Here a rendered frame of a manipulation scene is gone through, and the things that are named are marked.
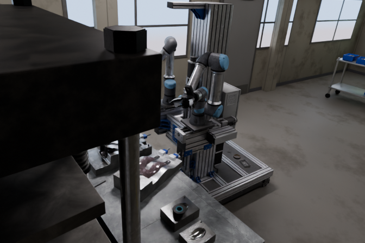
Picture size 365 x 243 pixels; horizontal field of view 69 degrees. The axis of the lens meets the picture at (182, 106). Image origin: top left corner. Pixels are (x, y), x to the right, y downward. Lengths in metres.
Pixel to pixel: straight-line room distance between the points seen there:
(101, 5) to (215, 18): 1.96
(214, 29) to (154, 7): 2.15
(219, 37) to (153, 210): 1.51
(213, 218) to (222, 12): 1.61
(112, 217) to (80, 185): 0.93
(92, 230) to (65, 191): 0.26
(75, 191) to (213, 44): 1.79
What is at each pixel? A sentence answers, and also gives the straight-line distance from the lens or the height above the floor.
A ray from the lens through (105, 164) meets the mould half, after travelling 2.19.
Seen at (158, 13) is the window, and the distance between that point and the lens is 4.45.
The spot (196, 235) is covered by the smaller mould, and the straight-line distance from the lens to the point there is 1.72.
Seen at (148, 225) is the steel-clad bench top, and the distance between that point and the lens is 1.81.
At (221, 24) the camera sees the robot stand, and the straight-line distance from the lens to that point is 2.42.
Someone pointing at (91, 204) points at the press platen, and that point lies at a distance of 0.90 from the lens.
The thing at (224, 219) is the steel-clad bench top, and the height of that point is 0.80.
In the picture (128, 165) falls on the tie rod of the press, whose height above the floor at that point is 1.69.
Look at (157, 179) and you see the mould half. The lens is 2.00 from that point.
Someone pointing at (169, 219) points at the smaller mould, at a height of 0.86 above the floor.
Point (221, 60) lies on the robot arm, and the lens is 2.08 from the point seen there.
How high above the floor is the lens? 2.15
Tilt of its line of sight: 24 degrees down
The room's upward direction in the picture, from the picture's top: 4 degrees clockwise
